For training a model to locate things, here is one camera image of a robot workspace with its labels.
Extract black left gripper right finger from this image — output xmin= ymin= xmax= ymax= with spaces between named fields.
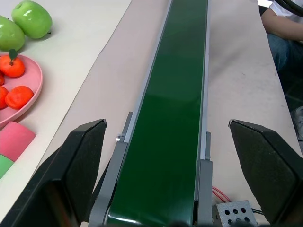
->
xmin=228 ymin=119 xmax=303 ymax=226

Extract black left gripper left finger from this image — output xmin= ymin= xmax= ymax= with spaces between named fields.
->
xmin=0 ymin=119 xmax=107 ymax=227

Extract green conveyor belt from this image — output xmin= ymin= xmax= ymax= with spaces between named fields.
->
xmin=88 ymin=0 xmax=214 ymax=227

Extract grey perforated motor box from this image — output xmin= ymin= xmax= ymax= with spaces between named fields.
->
xmin=211 ymin=200 xmax=259 ymax=227

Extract pink foam block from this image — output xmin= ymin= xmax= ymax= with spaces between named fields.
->
xmin=0 ymin=121 xmax=37 ymax=162

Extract green foam block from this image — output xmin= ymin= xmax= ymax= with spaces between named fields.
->
xmin=0 ymin=155 xmax=14 ymax=180

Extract pink plate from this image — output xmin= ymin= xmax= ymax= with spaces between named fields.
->
xmin=0 ymin=52 xmax=44 ymax=129

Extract orange tangerine with leaf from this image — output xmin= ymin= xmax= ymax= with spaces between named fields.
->
xmin=0 ymin=49 xmax=26 ymax=78

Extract seated person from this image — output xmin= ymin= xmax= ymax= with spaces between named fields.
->
xmin=257 ymin=0 xmax=303 ymax=142

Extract green apple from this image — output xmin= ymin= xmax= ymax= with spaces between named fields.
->
xmin=11 ymin=0 xmax=53 ymax=39
xmin=0 ymin=16 xmax=26 ymax=52

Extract red wires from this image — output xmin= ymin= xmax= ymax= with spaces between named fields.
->
xmin=212 ymin=186 xmax=232 ymax=203

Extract black cable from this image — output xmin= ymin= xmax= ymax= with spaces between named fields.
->
xmin=277 ymin=0 xmax=303 ymax=15

